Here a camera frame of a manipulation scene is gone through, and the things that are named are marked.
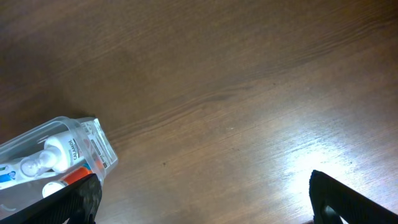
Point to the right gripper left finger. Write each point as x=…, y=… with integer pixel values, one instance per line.
x=77, y=203

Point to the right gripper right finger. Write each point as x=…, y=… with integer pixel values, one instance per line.
x=334, y=202

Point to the orange tube white cap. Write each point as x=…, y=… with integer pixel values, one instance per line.
x=54, y=186

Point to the white lotion bottle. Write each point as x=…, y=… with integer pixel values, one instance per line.
x=59, y=154

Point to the clear plastic container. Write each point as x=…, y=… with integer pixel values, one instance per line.
x=91, y=140

